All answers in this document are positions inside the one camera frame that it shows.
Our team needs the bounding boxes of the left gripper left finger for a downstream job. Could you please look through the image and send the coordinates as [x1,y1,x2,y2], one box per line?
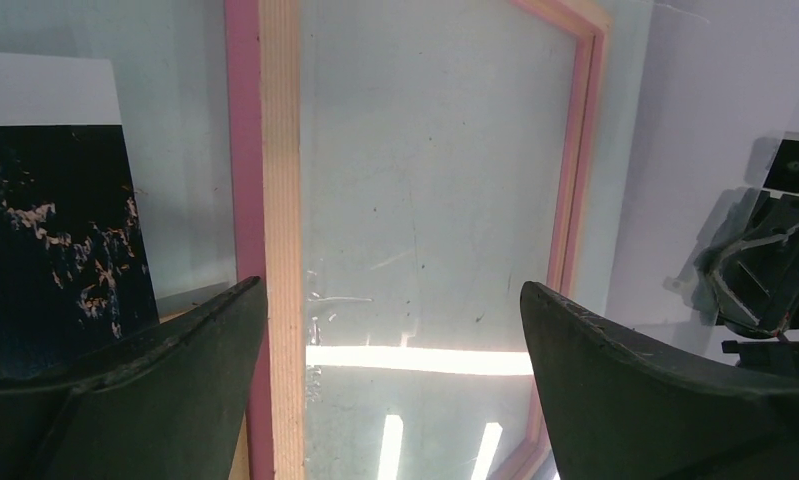
[0,276,268,479]

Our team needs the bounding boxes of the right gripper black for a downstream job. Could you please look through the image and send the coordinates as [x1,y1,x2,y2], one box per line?
[702,192,799,379]

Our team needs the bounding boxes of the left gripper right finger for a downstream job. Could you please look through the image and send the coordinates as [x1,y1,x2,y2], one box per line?
[520,281,799,479]

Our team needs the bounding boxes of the pink wooden picture frame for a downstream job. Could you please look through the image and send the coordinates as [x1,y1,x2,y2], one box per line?
[225,1,613,479]

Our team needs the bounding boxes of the landscape photo print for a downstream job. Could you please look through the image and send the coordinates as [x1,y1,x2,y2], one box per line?
[0,53,159,380]

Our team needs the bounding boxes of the brown backing board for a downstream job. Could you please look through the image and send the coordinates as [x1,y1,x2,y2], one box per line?
[163,313,261,479]

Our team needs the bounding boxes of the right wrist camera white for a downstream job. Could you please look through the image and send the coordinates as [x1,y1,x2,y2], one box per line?
[763,132,799,194]

